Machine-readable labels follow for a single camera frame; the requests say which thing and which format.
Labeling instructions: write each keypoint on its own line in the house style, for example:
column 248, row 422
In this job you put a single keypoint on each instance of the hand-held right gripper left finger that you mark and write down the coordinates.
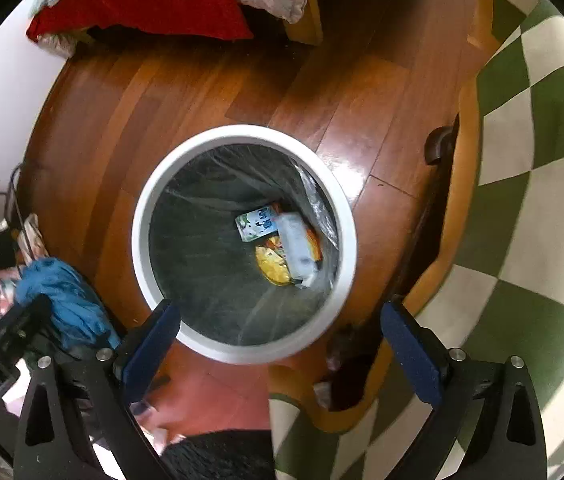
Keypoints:
column 151, row 350

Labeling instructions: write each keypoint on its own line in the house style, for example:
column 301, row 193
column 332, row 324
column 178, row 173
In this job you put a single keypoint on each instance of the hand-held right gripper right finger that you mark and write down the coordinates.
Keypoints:
column 412, row 355

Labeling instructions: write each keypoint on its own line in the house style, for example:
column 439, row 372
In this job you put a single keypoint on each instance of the white round trash bin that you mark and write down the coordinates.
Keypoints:
column 140, row 240

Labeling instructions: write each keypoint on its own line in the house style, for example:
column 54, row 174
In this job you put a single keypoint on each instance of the blue garment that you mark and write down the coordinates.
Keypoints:
column 61, row 290

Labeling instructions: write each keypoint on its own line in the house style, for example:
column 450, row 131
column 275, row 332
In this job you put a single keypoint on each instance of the floral patterned bag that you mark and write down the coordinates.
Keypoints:
column 31, row 240

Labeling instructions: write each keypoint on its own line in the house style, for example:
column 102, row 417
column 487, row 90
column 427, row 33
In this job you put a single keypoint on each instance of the person's left leg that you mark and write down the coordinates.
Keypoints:
column 221, row 455

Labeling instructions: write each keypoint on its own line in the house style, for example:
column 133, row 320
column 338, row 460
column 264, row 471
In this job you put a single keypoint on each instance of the clear plastic bin liner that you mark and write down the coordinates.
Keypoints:
column 201, row 220

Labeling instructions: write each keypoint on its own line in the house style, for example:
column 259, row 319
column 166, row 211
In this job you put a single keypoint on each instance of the yellow snack wrapper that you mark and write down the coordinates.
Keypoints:
column 272, row 266

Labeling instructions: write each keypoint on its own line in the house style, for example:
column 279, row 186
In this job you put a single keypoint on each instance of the orange snack wrapper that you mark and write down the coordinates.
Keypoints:
column 315, row 245

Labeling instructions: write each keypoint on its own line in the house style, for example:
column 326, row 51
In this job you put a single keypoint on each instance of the white plastic packet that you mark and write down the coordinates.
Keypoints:
column 294, row 245

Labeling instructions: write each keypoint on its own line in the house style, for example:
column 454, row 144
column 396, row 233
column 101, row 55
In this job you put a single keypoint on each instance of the green white checkered tablecloth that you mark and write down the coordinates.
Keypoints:
column 512, row 210

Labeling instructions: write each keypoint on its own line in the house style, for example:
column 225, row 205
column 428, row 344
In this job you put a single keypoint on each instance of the patterned white cloth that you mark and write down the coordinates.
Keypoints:
column 56, row 45

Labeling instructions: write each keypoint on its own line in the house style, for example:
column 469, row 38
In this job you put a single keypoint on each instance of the red bed sheet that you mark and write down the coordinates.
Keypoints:
column 151, row 0

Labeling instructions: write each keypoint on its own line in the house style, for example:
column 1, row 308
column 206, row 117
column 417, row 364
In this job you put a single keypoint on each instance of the wooden bed frame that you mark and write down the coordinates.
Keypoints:
column 307, row 25

